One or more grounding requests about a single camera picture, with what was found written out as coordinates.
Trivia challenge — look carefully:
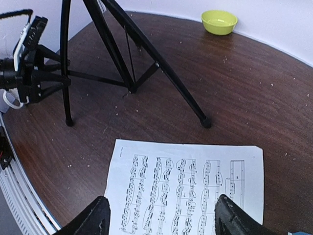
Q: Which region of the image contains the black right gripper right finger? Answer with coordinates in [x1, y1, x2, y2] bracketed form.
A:
[215, 194, 275, 235]

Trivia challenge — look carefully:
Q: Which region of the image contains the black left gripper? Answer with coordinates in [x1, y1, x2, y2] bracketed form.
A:
[14, 45, 71, 104]

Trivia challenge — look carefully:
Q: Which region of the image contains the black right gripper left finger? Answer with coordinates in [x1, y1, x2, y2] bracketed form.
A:
[54, 196, 111, 235]

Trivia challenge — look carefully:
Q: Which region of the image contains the black folding music stand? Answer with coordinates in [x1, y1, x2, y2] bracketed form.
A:
[60, 0, 212, 128]

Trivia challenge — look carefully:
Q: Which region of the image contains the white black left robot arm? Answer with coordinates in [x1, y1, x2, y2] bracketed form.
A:
[0, 9, 71, 104]

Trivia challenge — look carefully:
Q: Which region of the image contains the white patterned coffee mug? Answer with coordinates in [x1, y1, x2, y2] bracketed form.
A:
[2, 88, 24, 110]

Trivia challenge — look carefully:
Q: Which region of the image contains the lower sheet music page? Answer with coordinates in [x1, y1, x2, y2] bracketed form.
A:
[104, 140, 264, 235]

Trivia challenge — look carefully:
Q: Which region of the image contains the blue metronome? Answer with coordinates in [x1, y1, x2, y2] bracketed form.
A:
[287, 232, 313, 235]

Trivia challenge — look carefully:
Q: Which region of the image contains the green plastic bowl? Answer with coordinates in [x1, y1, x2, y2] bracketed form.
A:
[201, 10, 238, 36]

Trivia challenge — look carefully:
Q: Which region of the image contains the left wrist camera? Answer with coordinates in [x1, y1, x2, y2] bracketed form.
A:
[13, 16, 48, 71]

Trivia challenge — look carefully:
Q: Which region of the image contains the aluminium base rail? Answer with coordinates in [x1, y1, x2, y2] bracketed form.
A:
[0, 115, 62, 235]

